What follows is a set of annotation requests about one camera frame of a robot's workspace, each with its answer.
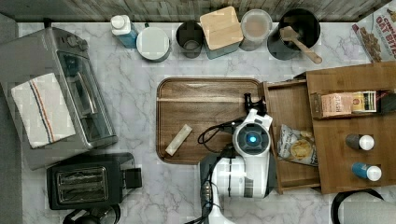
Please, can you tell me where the wooden drawer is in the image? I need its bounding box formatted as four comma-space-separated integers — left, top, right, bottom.
262, 79, 320, 194

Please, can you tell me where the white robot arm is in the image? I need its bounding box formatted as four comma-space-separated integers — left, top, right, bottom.
197, 109, 276, 224

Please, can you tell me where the wooden drawer cabinet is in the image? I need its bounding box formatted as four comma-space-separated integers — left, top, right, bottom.
297, 62, 396, 194

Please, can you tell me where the wooden cutting board tray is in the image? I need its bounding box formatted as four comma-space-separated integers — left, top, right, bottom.
156, 77, 263, 164

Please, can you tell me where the beige stick block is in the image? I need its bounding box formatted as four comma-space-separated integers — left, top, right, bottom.
165, 124, 192, 156

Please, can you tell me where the dark empty cup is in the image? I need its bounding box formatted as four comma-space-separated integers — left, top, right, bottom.
176, 21, 204, 59

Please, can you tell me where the white lidded round canister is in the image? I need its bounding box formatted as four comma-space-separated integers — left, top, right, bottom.
136, 27, 171, 63

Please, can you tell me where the wooden lid canister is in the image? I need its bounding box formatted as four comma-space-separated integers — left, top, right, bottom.
200, 7, 244, 60

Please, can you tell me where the Deep River chips bag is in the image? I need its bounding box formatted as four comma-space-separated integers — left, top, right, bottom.
276, 124, 318, 166

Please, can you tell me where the clear lidded jar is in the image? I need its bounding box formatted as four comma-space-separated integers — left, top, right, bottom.
239, 9, 273, 51

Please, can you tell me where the blue soap bottle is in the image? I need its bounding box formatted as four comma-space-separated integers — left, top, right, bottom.
110, 15, 138, 49

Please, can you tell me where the wooden spatula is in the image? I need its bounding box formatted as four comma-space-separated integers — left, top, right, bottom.
280, 26, 322, 64

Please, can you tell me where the black slot toaster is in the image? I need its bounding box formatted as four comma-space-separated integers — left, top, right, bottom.
47, 152, 142, 210

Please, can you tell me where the black utensil crock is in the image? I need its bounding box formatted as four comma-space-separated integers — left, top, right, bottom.
267, 8, 320, 61

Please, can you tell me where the pink tea box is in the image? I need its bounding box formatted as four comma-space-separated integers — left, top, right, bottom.
320, 92, 352, 118

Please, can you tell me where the striped white dish towel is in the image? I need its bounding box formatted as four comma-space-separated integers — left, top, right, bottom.
11, 73, 76, 148

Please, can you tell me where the grey spice shaker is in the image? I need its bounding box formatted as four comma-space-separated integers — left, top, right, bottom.
346, 133, 375, 151

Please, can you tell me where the yellow white tea box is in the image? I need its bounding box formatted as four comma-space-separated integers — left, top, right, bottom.
352, 91, 376, 113

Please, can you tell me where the silver toaster oven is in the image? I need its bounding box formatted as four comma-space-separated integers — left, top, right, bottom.
1, 27, 118, 170

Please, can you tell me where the blue spice shaker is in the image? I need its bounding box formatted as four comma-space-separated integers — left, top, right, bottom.
351, 162, 382, 182

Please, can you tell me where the black rimmed plate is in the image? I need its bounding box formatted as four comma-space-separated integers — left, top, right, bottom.
331, 189, 396, 224

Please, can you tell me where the cereal box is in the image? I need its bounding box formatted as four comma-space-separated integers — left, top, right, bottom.
352, 0, 396, 63

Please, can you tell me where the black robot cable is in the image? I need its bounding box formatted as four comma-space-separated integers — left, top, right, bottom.
197, 117, 247, 154

